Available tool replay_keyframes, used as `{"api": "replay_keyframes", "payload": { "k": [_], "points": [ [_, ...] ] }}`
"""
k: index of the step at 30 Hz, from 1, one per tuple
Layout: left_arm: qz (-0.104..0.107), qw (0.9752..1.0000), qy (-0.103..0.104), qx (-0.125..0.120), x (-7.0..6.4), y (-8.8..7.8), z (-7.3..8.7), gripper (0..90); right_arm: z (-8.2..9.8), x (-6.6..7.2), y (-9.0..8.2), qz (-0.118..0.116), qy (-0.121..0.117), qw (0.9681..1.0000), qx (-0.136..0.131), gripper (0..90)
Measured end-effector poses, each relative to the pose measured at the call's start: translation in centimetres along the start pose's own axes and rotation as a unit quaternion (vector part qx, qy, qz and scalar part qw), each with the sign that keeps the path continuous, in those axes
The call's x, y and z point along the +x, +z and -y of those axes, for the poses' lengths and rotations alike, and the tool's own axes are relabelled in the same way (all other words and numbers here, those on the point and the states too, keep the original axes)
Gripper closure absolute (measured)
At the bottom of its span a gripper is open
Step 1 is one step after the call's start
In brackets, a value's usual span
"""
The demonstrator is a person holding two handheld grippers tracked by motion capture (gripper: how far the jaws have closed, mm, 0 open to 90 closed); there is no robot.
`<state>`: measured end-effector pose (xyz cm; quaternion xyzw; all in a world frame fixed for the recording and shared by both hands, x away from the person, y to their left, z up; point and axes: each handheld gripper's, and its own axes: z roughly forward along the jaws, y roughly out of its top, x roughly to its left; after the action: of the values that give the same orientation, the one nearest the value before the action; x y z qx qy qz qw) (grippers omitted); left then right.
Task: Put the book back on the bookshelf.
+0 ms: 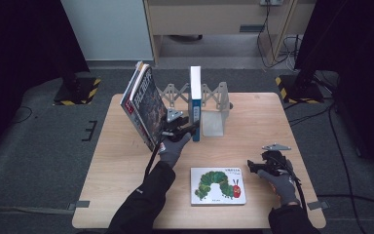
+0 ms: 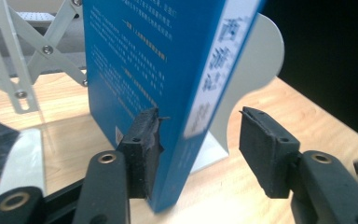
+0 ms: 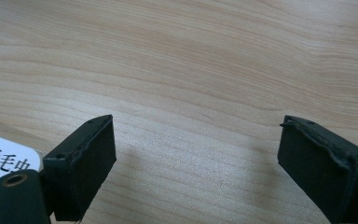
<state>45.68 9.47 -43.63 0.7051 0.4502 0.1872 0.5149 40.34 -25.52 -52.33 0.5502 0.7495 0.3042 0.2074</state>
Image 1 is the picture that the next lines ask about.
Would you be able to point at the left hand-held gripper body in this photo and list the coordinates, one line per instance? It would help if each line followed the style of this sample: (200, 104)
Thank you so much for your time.
(173, 128)

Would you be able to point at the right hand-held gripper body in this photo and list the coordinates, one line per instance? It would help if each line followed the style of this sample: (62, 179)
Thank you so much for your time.
(277, 162)

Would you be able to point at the grey metal expandable book rack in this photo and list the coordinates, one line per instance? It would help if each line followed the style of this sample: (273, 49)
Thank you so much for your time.
(212, 120)

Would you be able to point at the dark illustrated book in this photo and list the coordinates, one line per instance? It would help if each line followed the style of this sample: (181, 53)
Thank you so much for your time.
(146, 107)

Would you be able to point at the blue book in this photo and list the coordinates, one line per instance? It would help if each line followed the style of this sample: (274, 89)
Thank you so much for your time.
(195, 84)

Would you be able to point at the white caterpillar picture book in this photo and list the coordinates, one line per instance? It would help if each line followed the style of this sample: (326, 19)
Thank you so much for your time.
(217, 187)

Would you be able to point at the person's left hand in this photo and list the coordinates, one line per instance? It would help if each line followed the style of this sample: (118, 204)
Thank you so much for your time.
(172, 152)

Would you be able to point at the person's right hand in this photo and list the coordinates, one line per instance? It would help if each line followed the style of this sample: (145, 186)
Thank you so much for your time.
(284, 191)

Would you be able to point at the grey floor tape piece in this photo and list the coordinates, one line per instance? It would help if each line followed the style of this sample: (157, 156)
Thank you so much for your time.
(318, 205)
(79, 205)

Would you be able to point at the black stand with striped base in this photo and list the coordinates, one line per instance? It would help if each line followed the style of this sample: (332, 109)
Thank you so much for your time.
(302, 89)
(78, 92)

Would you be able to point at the black floor tape mark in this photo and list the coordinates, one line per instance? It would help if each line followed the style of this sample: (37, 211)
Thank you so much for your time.
(92, 130)

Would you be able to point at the white cabinet panel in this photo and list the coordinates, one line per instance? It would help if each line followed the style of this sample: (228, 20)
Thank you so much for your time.
(110, 29)

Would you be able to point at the black curtain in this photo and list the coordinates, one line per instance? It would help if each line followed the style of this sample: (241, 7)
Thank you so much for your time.
(363, 48)
(19, 48)

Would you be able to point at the white wall socket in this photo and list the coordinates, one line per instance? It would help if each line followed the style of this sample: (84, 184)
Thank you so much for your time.
(271, 2)

